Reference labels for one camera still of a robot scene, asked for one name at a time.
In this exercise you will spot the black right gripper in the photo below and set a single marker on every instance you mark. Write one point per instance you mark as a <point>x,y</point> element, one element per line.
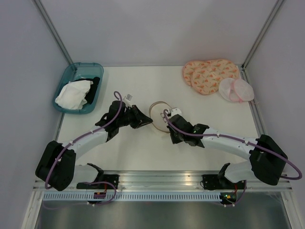
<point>174,140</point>

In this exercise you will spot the aluminium front rail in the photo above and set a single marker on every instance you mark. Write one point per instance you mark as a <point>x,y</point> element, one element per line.
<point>175,181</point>

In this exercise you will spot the teal plastic bin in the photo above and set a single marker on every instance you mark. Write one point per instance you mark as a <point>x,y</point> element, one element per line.
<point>77,72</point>

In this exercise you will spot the white cloth in bin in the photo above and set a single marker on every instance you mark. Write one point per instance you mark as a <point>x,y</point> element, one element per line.
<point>72,95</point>

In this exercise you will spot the white slotted cable duct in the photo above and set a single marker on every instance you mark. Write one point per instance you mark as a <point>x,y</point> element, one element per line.
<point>133,196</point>

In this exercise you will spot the right aluminium frame post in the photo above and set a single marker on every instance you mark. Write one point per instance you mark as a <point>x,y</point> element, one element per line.
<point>266,26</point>

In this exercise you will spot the pink trimmed mesh laundry bag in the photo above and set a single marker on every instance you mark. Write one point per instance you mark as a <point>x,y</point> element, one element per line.
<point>236,90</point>

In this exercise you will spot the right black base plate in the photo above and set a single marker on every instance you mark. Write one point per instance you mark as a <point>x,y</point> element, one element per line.
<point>213,182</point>

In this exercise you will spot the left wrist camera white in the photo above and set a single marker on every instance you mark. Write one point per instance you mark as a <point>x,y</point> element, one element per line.
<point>127,100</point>

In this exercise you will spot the aluminium frame post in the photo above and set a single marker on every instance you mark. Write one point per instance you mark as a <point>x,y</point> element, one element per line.
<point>48,21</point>
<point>266,26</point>

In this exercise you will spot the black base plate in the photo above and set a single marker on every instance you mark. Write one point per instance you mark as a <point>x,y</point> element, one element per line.
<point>109,181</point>
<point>213,182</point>

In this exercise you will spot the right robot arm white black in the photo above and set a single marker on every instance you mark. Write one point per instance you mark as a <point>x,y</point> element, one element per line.
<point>241,147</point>

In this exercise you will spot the black garment in bin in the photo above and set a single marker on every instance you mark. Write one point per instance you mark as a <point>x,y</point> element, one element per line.
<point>90,95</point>

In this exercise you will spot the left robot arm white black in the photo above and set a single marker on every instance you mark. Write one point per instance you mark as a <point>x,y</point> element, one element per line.
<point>57,166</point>

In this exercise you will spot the right side aluminium rail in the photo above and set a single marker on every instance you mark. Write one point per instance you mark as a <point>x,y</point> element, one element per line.
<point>258,119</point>

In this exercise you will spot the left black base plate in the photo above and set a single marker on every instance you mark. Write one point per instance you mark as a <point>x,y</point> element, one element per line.
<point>109,181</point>

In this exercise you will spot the orange floral laundry bag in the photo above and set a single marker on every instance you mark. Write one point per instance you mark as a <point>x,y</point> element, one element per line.
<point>205,76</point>

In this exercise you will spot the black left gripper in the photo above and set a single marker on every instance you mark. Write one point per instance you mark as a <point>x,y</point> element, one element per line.
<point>140,119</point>

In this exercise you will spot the left aluminium frame post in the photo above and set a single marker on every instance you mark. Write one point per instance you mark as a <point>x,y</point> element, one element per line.
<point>48,21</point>

